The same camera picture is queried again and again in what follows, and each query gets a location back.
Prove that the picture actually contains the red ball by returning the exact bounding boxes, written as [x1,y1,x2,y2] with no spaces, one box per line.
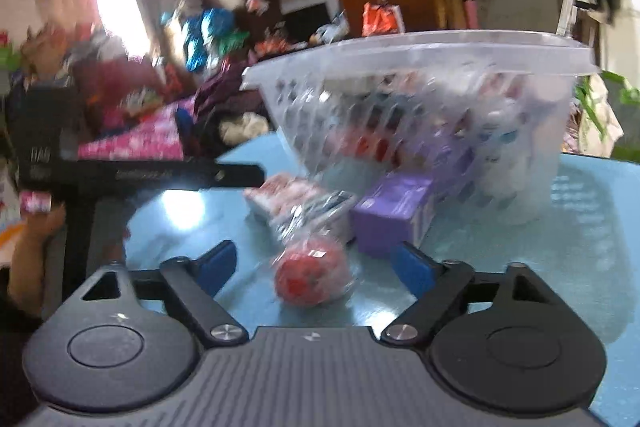
[272,234,354,307]

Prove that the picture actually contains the box with qr code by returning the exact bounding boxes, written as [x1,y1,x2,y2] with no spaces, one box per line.
[269,191,358,244]

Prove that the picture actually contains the person left hand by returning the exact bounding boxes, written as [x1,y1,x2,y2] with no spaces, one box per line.
[6,205,66,317]

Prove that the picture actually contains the purple cardboard box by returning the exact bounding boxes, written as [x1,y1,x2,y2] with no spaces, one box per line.
[349,171,435,259]

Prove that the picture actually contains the pink floral bed cover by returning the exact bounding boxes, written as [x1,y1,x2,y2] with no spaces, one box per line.
[78,96,194,160]

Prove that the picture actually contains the red and white medicine box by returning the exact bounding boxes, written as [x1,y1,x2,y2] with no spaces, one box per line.
[243,172,328,223]

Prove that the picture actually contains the dark purple clothes pile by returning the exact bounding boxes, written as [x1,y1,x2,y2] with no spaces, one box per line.
[193,61,271,157]

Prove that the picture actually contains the white plastic lattice basket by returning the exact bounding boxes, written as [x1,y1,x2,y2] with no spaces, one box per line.
[243,30,597,225]

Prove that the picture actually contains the blue patterned bags stack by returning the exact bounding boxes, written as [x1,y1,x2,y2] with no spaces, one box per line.
[182,8,235,72]

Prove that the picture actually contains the green tote bag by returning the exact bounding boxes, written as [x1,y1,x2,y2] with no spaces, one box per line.
[575,70,639,164]

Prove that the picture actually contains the orange white plastic bag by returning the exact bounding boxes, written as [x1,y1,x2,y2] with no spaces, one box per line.
[362,2,406,37]

